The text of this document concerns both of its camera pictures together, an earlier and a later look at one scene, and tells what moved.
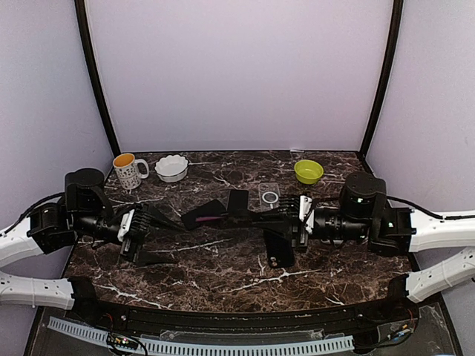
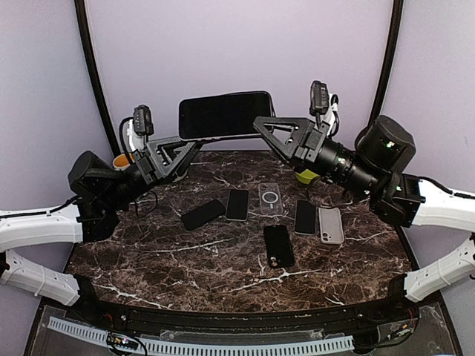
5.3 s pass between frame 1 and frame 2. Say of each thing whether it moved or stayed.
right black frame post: stayed
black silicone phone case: stayed
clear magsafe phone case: stayed
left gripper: moved
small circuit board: stayed
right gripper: moved
